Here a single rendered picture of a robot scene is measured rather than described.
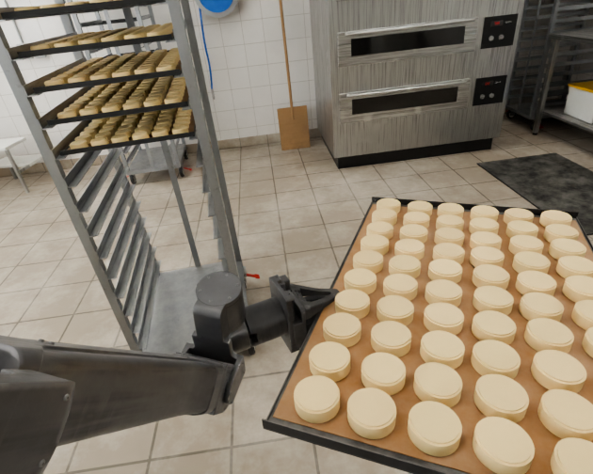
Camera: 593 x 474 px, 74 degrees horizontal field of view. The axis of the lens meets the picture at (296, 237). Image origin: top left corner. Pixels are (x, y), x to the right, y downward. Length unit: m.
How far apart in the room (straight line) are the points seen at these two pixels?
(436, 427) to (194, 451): 1.32
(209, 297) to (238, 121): 3.96
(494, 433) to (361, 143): 3.21
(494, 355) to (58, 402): 0.44
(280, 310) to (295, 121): 3.65
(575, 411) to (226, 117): 4.15
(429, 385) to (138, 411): 0.29
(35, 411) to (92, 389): 0.09
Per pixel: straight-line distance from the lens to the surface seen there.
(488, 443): 0.45
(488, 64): 3.79
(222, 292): 0.49
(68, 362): 0.26
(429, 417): 0.45
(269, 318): 0.55
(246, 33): 4.26
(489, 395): 0.48
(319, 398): 0.45
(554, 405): 0.50
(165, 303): 2.07
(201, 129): 1.27
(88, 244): 1.49
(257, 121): 4.40
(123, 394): 0.32
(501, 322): 0.57
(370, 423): 0.44
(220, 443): 1.67
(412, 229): 0.76
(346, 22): 3.32
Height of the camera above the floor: 1.39
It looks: 32 degrees down
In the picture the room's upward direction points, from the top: 6 degrees counter-clockwise
